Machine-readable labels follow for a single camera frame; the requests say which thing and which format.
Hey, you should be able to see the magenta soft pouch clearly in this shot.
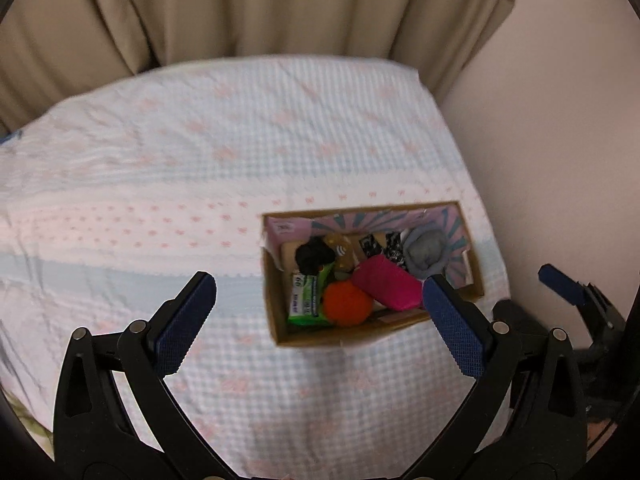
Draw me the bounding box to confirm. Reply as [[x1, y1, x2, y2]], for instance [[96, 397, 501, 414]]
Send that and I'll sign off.
[[352, 256, 422, 312]]

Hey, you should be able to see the grey fluffy sock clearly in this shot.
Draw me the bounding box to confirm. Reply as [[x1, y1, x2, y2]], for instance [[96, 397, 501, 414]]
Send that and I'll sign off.
[[402, 226, 452, 281]]

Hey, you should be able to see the orange fluffy pompom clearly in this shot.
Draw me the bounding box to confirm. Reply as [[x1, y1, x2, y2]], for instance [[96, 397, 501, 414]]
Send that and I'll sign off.
[[322, 280, 373, 327]]

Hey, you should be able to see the brown and white sock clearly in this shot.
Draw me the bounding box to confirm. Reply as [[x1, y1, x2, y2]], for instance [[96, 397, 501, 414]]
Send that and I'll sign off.
[[322, 233, 356, 281]]

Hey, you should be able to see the black soft item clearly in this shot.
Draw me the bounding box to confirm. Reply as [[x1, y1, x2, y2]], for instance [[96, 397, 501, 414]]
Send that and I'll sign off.
[[294, 236, 336, 275]]

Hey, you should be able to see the black white patterned sock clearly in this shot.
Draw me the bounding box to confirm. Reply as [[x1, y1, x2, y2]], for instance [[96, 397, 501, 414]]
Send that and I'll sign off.
[[357, 232, 407, 269]]

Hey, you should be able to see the blue checked bed sheet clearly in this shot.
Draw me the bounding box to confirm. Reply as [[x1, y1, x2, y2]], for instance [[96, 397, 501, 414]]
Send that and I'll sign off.
[[1, 58, 509, 479]]

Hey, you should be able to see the green wet wipes packet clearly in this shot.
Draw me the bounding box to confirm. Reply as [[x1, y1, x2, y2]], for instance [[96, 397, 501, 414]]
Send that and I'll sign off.
[[288, 263, 334, 327]]

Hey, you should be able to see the cardboard box with pink lining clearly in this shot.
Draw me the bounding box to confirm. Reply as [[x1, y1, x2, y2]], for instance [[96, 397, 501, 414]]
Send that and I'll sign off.
[[262, 202, 485, 347]]

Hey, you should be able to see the beige curtain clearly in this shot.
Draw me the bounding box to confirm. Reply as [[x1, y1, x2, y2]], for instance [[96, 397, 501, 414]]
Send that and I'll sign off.
[[1, 0, 514, 133]]

